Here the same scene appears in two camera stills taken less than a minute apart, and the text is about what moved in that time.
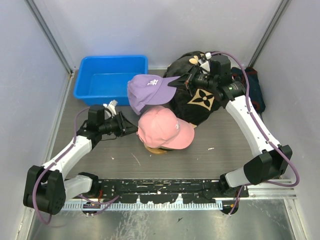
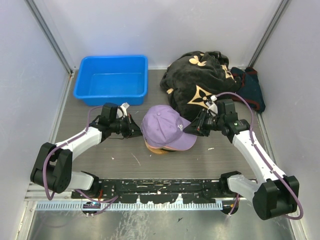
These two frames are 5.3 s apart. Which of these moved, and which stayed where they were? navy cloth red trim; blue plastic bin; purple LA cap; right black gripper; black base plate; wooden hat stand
Moved: right black gripper; purple LA cap
Stayed: wooden hat stand; black base plate; navy cloth red trim; blue plastic bin
